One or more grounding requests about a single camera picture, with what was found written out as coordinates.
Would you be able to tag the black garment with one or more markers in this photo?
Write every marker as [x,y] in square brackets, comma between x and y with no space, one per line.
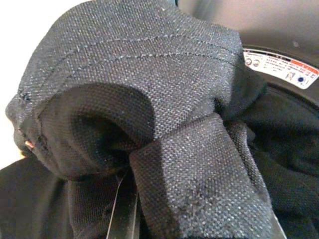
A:
[149,74]

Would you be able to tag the grey washing machine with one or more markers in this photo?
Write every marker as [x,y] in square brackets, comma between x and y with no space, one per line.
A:
[274,25]

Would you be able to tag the white red warning label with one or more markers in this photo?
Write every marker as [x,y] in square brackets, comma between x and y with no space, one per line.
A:
[281,68]

